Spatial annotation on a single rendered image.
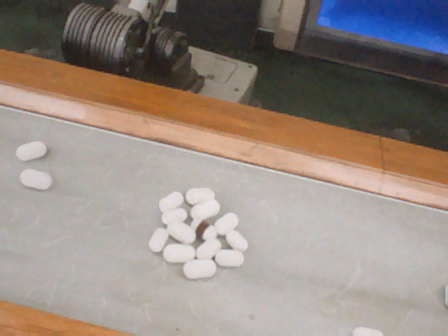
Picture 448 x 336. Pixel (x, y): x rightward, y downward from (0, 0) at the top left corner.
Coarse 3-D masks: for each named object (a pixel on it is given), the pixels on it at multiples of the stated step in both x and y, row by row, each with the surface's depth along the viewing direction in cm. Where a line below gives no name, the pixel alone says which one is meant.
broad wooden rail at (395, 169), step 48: (0, 96) 68; (48, 96) 68; (96, 96) 69; (144, 96) 71; (192, 96) 73; (192, 144) 67; (240, 144) 66; (288, 144) 67; (336, 144) 69; (384, 144) 71; (384, 192) 65; (432, 192) 65
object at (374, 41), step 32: (288, 0) 26; (320, 0) 26; (352, 0) 26; (384, 0) 26; (416, 0) 26; (288, 32) 27; (320, 32) 26; (352, 32) 26; (384, 32) 26; (416, 32) 26; (352, 64) 27; (384, 64) 27; (416, 64) 27
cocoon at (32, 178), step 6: (24, 174) 55; (30, 174) 56; (36, 174) 56; (42, 174) 56; (48, 174) 56; (24, 180) 55; (30, 180) 55; (36, 180) 55; (42, 180) 55; (48, 180) 56; (30, 186) 56; (36, 186) 56; (42, 186) 56; (48, 186) 56
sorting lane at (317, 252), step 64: (0, 128) 64; (64, 128) 66; (0, 192) 55; (64, 192) 57; (128, 192) 59; (256, 192) 62; (320, 192) 64; (0, 256) 49; (64, 256) 50; (128, 256) 51; (256, 256) 54; (320, 256) 55; (384, 256) 57; (128, 320) 46; (192, 320) 47; (256, 320) 48; (320, 320) 49; (384, 320) 50
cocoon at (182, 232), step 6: (174, 222) 53; (180, 222) 54; (168, 228) 53; (174, 228) 53; (180, 228) 53; (186, 228) 53; (192, 228) 53; (174, 234) 53; (180, 234) 53; (186, 234) 52; (192, 234) 53; (180, 240) 53; (186, 240) 53; (192, 240) 53
